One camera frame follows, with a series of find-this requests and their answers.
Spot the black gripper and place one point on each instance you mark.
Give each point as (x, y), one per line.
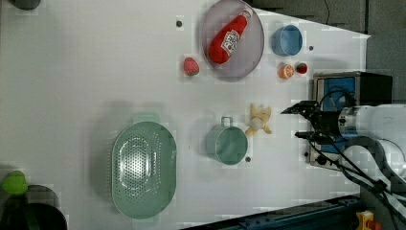
(324, 123)

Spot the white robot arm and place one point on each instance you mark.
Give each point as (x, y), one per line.
(370, 141)

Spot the black toaster oven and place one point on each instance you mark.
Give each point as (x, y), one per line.
(335, 92)

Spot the orange slice toy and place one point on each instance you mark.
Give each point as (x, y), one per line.
(286, 72)

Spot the small red strawberry toy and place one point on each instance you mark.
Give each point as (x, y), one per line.
(301, 68)

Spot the green metal mug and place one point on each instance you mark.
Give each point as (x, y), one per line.
(226, 143)

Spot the blue bowl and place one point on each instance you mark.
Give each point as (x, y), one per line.
(287, 41)

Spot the grey round plate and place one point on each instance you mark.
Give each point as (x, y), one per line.
(245, 59)

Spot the red ketchup bottle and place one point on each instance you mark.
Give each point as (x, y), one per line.
(226, 40)

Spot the yellow red clamp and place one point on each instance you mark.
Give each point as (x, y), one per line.
(367, 222)

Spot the green perforated colander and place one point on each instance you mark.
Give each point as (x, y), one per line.
(143, 167)

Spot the black round container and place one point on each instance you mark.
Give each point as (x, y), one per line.
(37, 209)

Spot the green toy pear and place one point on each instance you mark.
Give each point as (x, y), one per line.
(15, 183)

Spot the black cylinder post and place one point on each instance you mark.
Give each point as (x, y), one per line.
(26, 5)

